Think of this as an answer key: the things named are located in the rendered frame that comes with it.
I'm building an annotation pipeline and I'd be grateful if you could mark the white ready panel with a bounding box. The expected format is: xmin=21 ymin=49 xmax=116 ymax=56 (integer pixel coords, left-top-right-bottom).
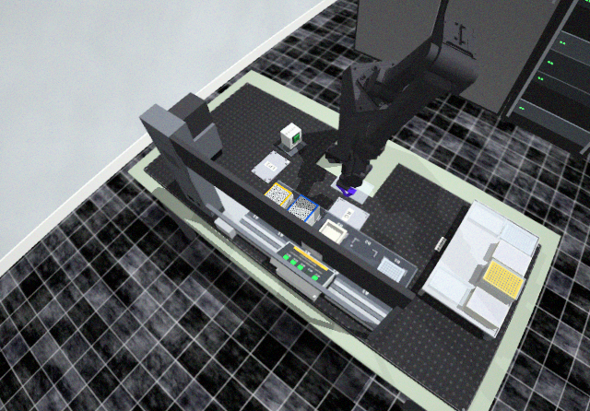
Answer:
xmin=278 ymin=123 xmax=307 ymax=157

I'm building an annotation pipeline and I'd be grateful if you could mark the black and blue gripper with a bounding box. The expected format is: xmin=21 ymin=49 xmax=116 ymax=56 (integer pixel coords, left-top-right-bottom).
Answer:
xmin=336 ymin=164 xmax=372 ymax=197

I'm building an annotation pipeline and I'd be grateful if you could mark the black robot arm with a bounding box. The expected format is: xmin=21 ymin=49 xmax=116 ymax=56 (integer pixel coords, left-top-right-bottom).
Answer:
xmin=325 ymin=14 xmax=480 ymax=187

